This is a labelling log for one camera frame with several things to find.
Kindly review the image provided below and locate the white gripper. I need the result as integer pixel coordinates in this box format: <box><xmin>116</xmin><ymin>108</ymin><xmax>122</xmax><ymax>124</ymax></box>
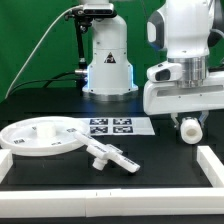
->
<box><xmin>143</xmin><ymin>74</ymin><xmax>224</xmax><ymax>130</ymax></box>

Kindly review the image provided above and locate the white cross table base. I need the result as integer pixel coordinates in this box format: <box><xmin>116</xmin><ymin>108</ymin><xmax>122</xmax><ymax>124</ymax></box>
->
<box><xmin>74</xmin><ymin>131</ymin><xmax>140</xmax><ymax>173</ymax></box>

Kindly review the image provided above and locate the white round table top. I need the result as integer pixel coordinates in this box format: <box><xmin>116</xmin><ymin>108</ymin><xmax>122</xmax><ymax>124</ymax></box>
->
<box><xmin>0</xmin><ymin>116</ymin><xmax>89</xmax><ymax>157</ymax></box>

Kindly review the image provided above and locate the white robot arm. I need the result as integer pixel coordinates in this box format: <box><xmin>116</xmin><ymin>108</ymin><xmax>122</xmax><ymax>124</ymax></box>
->
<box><xmin>83</xmin><ymin>0</ymin><xmax>224</xmax><ymax>115</ymax></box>

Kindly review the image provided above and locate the white fence bar right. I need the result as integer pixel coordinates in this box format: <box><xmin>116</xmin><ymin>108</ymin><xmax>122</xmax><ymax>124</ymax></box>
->
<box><xmin>197</xmin><ymin>146</ymin><xmax>224</xmax><ymax>188</ymax></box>

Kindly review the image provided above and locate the white fence bar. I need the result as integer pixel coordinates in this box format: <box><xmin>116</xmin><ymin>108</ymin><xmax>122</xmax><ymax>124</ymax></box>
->
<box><xmin>0</xmin><ymin>188</ymin><xmax>224</xmax><ymax>218</ymax></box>
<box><xmin>197</xmin><ymin>146</ymin><xmax>224</xmax><ymax>188</ymax></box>
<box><xmin>0</xmin><ymin>149</ymin><xmax>13</xmax><ymax>183</ymax></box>

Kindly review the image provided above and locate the paper sheet with markers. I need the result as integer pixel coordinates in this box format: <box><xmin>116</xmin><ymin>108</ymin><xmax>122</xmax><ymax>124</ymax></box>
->
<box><xmin>82</xmin><ymin>117</ymin><xmax>155</xmax><ymax>136</ymax></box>

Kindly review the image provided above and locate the white fence bar front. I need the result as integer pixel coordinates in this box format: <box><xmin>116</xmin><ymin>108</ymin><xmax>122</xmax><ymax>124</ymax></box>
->
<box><xmin>0</xmin><ymin>188</ymin><xmax>224</xmax><ymax>218</ymax></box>

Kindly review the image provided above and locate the white fence bar left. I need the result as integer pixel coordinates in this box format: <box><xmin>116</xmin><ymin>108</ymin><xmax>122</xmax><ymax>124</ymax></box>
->
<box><xmin>0</xmin><ymin>149</ymin><xmax>13</xmax><ymax>183</ymax></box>

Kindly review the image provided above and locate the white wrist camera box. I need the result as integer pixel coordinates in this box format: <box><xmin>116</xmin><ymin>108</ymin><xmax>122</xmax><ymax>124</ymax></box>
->
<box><xmin>147</xmin><ymin>61</ymin><xmax>182</xmax><ymax>82</ymax></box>

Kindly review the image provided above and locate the black cable at base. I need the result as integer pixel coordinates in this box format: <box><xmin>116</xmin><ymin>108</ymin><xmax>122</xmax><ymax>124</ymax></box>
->
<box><xmin>9</xmin><ymin>70</ymin><xmax>84</xmax><ymax>89</ymax></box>

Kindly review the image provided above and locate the black camera on stand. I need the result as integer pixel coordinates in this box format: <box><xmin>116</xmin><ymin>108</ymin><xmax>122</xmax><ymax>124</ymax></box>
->
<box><xmin>64</xmin><ymin>3</ymin><xmax>117</xmax><ymax>90</ymax></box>

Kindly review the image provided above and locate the grey camera cable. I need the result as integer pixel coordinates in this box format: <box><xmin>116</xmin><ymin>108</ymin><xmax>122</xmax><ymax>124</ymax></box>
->
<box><xmin>4</xmin><ymin>4</ymin><xmax>84</xmax><ymax>100</ymax></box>

